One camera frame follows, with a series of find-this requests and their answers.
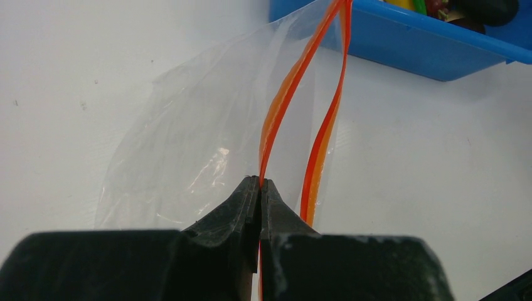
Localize clear zip bag orange zipper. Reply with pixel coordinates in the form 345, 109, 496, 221
95, 1, 353, 230

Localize long green toy bean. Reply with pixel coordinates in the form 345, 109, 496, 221
412, 0, 427, 15

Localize blue plastic bin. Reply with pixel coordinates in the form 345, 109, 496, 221
268, 0, 532, 82

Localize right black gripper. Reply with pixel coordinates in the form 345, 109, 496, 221
480, 270, 532, 301

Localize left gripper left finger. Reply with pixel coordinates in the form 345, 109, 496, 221
1, 176, 260, 300

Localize yellow toy banana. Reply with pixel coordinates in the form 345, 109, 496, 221
384, 0, 416, 11

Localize dark purple toy eggplant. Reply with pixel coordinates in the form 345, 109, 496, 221
447, 0, 520, 34

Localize red toy grapes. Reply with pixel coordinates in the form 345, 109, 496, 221
425, 0, 455, 22

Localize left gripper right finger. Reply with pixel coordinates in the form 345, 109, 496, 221
260, 179, 454, 300

